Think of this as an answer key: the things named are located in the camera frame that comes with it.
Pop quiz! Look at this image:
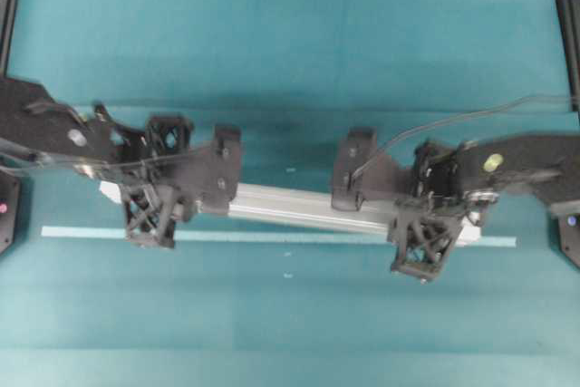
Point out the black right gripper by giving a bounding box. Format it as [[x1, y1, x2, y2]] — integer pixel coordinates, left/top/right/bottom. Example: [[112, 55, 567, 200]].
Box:
[[390, 140, 480, 282]]

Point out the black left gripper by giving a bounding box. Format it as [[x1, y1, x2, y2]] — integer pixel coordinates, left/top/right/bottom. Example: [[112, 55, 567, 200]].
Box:
[[94, 103, 194, 249]]

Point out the silver aluminium extrusion rail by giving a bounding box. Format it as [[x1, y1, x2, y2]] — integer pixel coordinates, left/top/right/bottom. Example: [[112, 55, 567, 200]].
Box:
[[98, 180, 481, 247]]

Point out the right arm base with led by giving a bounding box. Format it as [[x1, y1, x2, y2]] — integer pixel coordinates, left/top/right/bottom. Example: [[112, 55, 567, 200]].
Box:
[[548, 200, 580, 267]]

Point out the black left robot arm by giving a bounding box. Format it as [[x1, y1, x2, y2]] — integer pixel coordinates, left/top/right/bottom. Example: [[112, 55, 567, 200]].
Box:
[[1, 78, 194, 249]]

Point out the left arm base with led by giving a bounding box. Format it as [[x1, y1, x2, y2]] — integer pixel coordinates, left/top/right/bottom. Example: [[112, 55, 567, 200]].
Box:
[[0, 172, 21, 254]]

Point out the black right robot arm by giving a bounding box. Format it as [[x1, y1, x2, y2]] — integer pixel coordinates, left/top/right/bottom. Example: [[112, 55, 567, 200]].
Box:
[[390, 133, 579, 283]]

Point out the light teal tape strip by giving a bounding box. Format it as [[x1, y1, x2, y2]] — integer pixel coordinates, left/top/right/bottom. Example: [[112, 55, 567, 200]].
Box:
[[41, 226, 517, 248]]

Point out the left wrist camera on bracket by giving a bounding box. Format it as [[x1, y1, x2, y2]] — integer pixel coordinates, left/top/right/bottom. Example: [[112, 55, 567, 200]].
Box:
[[192, 124, 242, 215]]

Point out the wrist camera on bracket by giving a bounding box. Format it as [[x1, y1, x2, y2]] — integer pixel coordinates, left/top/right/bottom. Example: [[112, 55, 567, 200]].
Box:
[[192, 124, 242, 215], [331, 127, 411, 211]]

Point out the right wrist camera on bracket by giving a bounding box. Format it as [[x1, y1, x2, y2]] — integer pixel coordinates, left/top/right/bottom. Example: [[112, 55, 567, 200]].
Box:
[[331, 127, 411, 211]]

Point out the black left camera cable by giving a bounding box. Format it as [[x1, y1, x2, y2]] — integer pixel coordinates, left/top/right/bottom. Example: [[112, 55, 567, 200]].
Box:
[[0, 137, 218, 170]]

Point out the black camera cable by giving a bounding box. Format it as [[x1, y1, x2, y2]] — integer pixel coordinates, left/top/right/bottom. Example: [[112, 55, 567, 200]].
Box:
[[0, 137, 218, 170], [353, 92, 580, 179]]

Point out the black right camera cable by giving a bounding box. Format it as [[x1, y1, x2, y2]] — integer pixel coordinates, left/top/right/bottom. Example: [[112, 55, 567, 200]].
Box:
[[353, 92, 580, 179]]

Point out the black left frame post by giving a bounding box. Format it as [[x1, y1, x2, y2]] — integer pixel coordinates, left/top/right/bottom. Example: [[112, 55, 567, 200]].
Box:
[[0, 0, 18, 76]]

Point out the black frame post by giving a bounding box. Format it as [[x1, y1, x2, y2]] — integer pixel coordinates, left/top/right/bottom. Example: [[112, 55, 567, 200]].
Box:
[[0, 0, 18, 76], [556, 0, 579, 113]]

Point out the black right frame post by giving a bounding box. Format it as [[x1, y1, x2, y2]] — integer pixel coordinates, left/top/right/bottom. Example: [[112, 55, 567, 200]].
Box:
[[556, 0, 579, 113]]

